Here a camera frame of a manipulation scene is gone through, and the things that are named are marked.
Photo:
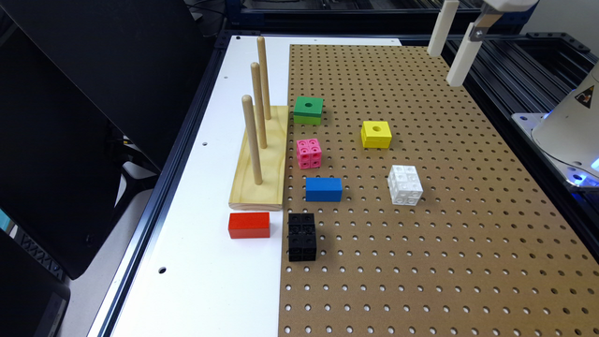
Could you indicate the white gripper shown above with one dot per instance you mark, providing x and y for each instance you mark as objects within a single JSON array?
[{"x": 468, "y": 49}]

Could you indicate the blue rectangular block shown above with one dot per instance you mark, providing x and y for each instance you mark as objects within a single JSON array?
[{"x": 324, "y": 189}]

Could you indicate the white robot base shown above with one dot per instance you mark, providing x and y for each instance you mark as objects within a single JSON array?
[{"x": 568, "y": 135}]

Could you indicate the yellow block with hole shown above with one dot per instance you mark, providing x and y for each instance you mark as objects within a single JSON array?
[{"x": 375, "y": 134}]

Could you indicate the white interlocking cube block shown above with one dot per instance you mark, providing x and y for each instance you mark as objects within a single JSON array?
[{"x": 404, "y": 185}]

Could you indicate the green block with hole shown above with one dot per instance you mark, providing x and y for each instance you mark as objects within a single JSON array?
[{"x": 308, "y": 110}]

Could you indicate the brown pegboard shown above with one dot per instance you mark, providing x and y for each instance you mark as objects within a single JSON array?
[{"x": 483, "y": 253}]

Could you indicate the pink interlocking cube block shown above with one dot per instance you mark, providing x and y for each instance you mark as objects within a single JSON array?
[{"x": 308, "y": 153}]

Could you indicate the black interlocking cube block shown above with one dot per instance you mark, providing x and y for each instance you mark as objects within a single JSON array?
[{"x": 301, "y": 237}]

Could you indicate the wooden base with three pegs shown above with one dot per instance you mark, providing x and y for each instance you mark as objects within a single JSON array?
[{"x": 260, "y": 174}]

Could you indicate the red rectangular block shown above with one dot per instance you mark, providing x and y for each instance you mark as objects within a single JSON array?
[{"x": 249, "y": 225}]

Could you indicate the black monitor panel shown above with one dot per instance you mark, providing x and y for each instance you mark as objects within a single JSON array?
[{"x": 74, "y": 74}]

